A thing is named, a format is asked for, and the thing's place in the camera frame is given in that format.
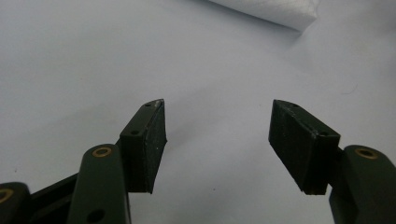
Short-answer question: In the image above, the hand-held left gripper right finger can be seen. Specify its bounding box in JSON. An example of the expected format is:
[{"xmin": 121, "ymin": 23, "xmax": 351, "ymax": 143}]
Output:
[{"xmin": 268, "ymin": 99, "xmax": 396, "ymax": 224}]

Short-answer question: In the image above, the white woven cloth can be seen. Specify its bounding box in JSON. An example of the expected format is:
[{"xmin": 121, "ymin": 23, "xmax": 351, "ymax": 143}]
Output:
[{"xmin": 207, "ymin": 0, "xmax": 321, "ymax": 32}]

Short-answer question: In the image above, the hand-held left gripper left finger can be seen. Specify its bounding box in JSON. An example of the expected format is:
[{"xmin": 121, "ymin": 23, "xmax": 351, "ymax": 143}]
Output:
[{"xmin": 66, "ymin": 98, "xmax": 168, "ymax": 224}]

